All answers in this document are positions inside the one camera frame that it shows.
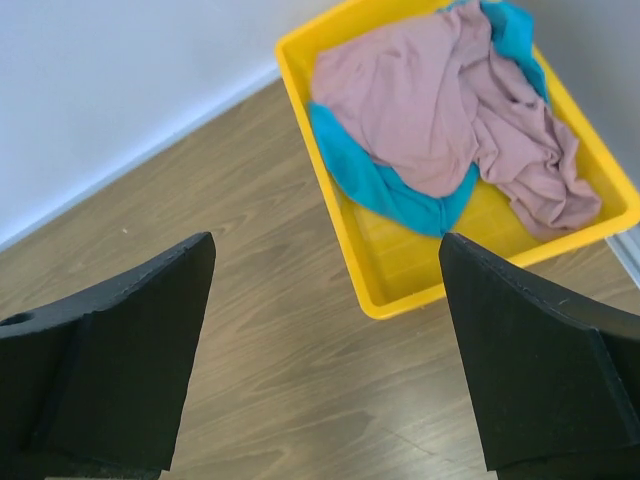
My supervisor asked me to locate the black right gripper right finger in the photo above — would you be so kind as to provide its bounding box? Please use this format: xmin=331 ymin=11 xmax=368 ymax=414
xmin=439 ymin=234 xmax=639 ymax=472

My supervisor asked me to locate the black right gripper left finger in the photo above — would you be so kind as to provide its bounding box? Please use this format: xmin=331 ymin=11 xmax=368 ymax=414
xmin=1 ymin=232 xmax=216 ymax=472

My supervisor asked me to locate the dusty pink t shirt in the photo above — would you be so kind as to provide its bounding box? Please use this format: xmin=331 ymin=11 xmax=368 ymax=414
xmin=310 ymin=1 xmax=602 ymax=240

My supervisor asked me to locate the yellow plastic bin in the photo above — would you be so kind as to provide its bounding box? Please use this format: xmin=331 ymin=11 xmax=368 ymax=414
xmin=275 ymin=1 xmax=639 ymax=320

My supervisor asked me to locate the teal crumpled t shirt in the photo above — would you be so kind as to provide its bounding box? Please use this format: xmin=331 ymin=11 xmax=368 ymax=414
xmin=308 ymin=1 xmax=549 ymax=237

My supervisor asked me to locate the aluminium frame rail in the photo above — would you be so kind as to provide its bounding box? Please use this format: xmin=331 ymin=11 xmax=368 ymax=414
xmin=606 ymin=225 xmax=640 ymax=288

